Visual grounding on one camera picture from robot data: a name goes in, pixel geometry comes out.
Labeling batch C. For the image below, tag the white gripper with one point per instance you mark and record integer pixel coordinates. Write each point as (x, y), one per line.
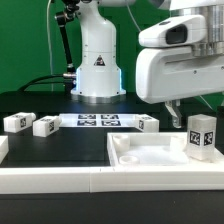
(167, 69)

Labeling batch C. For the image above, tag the white square table top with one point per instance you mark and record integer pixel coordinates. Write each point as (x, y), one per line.
(153, 149)

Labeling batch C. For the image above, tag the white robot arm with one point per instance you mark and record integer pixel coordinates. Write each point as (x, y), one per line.
(99, 78)

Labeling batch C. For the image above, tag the white marker base plate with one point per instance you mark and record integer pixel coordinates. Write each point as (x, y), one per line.
(96, 120)

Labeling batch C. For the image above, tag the white front fence rail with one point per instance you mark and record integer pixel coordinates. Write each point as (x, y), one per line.
(110, 179)

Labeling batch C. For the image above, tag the white fence rail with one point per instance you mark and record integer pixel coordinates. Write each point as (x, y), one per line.
(110, 179)
(4, 148)

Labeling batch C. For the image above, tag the white left fence rail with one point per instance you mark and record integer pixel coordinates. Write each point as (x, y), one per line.
(4, 148)

